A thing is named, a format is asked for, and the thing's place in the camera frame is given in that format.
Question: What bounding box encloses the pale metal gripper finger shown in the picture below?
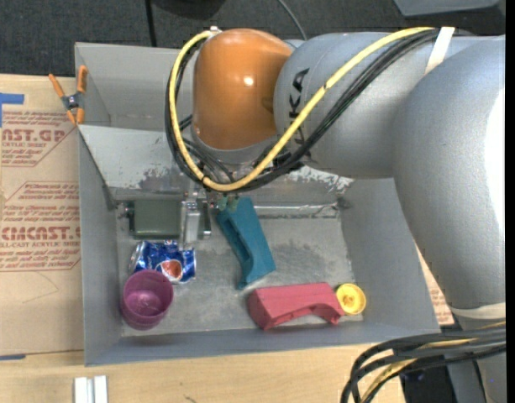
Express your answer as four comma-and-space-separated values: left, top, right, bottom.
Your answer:
183, 201, 201, 243
201, 201, 213, 239

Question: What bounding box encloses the dark green flat block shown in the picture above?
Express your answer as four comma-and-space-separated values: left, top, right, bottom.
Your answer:
132, 199, 183, 238

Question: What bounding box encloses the teal arch block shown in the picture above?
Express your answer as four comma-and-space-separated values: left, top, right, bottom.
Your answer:
215, 196, 277, 290

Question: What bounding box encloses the crushed blue soda can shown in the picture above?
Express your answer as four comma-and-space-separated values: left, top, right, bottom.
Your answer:
129, 240, 197, 285

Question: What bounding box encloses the grey metal bin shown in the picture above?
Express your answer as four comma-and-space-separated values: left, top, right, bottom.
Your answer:
74, 42, 443, 367

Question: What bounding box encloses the purple plastic cup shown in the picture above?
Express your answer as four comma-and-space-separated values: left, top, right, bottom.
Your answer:
119, 269, 175, 332

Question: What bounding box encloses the red arch block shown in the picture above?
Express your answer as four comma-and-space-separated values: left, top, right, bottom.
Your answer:
246, 282, 345, 332

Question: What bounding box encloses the brown cardboard board, red print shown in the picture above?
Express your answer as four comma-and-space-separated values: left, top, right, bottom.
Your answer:
0, 72, 456, 359

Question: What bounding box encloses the yellow plastic cup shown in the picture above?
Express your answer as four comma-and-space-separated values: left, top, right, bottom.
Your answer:
334, 283, 367, 317

